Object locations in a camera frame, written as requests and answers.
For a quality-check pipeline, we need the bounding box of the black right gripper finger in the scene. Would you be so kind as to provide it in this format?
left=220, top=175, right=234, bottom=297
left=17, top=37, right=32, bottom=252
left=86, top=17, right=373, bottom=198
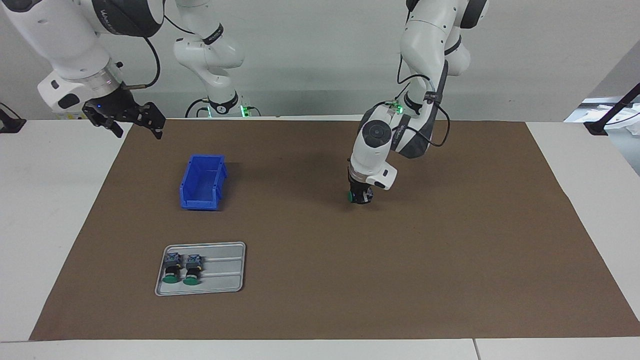
left=97, top=118, right=124, bottom=139
left=139, top=102, right=166, bottom=140

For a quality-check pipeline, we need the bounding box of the brown table mat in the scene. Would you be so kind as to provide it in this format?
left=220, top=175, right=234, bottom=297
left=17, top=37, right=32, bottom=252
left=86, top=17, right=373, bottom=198
left=29, top=118, right=640, bottom=342

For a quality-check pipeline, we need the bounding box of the blue plastic storage bin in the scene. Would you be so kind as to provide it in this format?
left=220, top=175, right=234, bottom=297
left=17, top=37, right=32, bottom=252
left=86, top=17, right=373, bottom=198
left=179, top=154, right=229, bottom=211

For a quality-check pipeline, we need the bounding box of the grey metal tray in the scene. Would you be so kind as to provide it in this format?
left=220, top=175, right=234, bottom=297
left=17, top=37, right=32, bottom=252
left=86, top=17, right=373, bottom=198
left=154, top=241, right=247, bottom=297

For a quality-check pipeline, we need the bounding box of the white paper pile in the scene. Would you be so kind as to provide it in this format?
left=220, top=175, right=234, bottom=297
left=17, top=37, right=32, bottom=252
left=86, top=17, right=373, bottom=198
left=564, top=97, right=640, bottom=137

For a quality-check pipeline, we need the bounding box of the black base cable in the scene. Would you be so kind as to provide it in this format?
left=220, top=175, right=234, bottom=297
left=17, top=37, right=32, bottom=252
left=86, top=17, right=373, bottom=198
left=185, top=97, right=211, bottom=119

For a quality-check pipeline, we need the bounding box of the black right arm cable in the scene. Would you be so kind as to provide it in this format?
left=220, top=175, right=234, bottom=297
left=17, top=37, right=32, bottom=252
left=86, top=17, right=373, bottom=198
left=121, top=36, right=162, bottom=91

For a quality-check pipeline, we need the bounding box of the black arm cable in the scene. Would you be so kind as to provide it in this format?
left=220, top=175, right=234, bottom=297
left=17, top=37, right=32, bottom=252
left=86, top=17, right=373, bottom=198
left=121, top=36, right=162, bottom=91
left=396, top=55, right=451, bottom=149

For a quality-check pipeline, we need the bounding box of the black clamp bracket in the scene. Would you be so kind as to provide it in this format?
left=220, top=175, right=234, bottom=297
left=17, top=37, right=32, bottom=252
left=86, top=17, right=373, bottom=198
left=0, top=102, right=27, bottom=134

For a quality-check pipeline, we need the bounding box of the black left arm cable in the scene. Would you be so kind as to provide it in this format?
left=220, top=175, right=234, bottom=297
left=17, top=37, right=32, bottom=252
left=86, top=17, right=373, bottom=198
left=396, top=55, right=451, bottom=149

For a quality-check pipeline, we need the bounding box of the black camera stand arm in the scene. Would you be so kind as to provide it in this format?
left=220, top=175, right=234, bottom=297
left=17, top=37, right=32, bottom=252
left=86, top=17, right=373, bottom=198
left=583, top=82, right=640, bottom=137

